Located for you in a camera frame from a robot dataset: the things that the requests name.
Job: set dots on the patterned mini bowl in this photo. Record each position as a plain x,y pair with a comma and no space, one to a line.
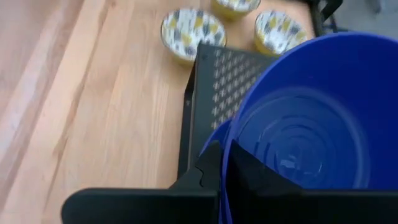
189,31
276,31
236,4

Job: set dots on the blue plastic mini bowl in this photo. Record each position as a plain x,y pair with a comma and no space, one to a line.
217,133
311,124

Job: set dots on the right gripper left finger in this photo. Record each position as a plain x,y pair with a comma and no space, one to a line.
208,174

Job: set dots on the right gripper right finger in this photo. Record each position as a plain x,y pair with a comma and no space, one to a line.
252,186

